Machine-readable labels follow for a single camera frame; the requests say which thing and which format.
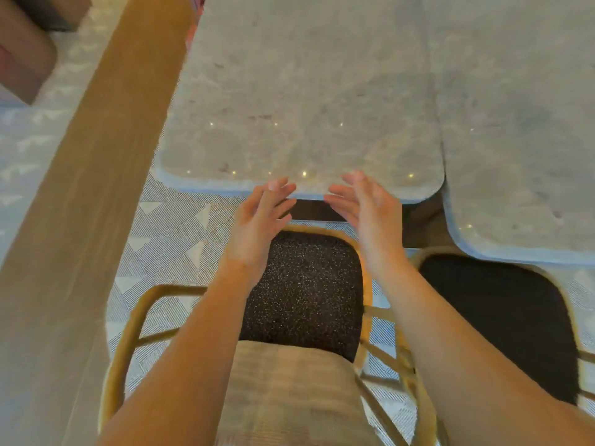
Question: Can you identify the long wooden partition ledge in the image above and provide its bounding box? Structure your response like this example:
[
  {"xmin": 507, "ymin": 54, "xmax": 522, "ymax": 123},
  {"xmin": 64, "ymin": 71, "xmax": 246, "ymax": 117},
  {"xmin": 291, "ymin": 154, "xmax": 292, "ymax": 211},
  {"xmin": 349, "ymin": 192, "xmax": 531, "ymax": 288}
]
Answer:
[{"xmin": 0, "ymin": 0, "xmax": 200, "ymax": 446}]

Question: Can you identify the person's left forearm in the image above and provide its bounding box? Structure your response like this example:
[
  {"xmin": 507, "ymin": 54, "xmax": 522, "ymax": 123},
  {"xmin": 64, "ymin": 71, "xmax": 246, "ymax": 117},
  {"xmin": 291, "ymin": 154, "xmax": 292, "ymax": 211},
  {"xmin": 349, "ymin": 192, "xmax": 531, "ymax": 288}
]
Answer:
[{"xmin": 97, "ymin": 262, "xmax": 257, "ymax": 446}]

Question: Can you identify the brown upholstered seat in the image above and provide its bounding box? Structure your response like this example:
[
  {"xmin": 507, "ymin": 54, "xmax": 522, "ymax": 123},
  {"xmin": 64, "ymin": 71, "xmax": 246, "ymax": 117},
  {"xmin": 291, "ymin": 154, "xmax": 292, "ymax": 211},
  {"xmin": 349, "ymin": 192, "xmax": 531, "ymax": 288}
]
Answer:
[{"xmin": 0, "ymin": 0, "xmax": 59, "ymax": 106}]

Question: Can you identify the dark grey upholstered seat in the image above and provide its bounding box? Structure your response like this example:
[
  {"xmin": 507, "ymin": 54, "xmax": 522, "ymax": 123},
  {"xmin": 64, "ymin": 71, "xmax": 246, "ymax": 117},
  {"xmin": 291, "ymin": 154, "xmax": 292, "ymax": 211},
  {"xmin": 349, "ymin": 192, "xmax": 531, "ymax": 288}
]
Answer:
[{"xmin": 9, "ymin": 0, "xmax": 92, "ymax": 33}]

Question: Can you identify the red object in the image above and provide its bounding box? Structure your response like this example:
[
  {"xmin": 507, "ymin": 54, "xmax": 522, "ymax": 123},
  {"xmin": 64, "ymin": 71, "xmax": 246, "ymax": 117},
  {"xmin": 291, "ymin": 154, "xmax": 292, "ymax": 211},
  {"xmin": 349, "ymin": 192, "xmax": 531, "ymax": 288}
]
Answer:
[{"xmin": 185, "ymin": 0, "xmax": 207, "ymax": 52}]

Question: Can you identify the person's right forearm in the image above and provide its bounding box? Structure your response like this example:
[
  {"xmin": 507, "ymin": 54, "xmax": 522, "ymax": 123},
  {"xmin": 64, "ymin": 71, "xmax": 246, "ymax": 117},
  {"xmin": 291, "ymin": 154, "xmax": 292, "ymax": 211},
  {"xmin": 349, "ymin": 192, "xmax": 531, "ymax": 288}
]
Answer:
[{"xmin": 374, "ymin": 259, "xmax": 595, "ymax": 446}]

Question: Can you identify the wooden chair speckled dark seat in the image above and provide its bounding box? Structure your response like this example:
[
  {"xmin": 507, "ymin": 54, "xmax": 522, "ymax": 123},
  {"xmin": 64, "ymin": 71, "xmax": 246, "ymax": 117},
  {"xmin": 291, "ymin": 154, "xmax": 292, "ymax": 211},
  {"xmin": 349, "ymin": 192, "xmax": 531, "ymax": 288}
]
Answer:
[{"xmin": 99, "ymin": 225, "xmax": 415, "ymax": 446}]

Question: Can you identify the person's right hand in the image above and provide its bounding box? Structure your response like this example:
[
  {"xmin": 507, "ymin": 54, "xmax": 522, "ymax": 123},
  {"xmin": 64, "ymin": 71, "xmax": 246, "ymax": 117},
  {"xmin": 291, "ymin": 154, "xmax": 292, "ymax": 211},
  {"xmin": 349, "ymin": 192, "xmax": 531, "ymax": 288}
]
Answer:
[{"xmin": 323, "ymin": 170, "xmax": 411, "ymax": 282}]

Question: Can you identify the person's left hand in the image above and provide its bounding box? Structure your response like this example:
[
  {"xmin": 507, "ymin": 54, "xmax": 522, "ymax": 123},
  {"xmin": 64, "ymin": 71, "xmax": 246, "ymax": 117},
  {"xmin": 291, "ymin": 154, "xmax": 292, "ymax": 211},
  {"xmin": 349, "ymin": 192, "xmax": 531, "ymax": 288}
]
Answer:
[{"xmin": 218, "ymin": 177, "xmax": 298, "ymax": 287}]

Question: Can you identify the wooden chair plain black seat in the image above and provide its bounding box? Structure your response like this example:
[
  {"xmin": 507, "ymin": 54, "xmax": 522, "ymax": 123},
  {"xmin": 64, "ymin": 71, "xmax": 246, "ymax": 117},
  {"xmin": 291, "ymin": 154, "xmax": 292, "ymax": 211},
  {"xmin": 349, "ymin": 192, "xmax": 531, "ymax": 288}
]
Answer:
[{"xmin": 409, "ymin": 246, "xmax": 595, "ymax": 446}]

